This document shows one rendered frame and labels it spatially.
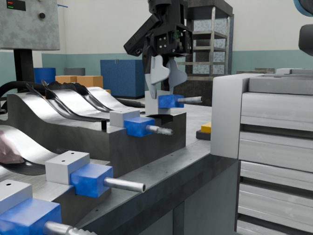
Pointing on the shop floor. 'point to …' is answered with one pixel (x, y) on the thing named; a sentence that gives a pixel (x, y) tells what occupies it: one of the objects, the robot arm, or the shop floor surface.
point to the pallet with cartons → (93, 82)
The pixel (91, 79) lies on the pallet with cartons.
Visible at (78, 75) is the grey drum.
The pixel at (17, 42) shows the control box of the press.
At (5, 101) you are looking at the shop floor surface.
